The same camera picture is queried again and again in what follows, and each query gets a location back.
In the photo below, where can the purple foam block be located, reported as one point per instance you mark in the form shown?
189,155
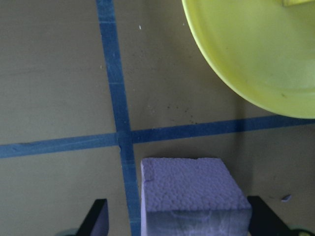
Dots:
192,184

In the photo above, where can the small purple foam crumb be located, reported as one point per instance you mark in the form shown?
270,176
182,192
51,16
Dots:
286,198

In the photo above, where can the yellow round plate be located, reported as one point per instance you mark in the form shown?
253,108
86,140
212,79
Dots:
258,49

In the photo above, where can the yellow foam block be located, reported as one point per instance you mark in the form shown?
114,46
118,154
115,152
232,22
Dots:
297,2

